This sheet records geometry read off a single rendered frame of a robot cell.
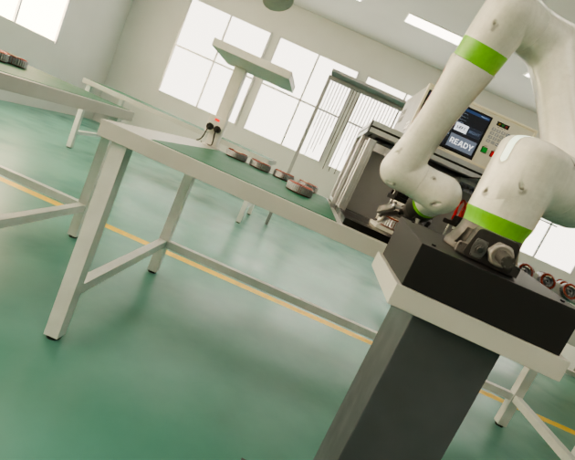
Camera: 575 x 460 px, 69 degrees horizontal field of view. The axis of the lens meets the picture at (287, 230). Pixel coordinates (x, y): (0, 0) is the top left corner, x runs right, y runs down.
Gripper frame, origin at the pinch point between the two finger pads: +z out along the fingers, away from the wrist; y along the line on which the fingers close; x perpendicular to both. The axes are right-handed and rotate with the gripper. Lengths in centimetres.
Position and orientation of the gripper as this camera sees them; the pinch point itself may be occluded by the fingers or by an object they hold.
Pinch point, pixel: (395, 224)
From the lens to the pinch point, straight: 154.7
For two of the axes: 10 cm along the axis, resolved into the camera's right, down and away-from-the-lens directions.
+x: 3.9, -8.9, 2.4
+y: 9.1, 4.1, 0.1
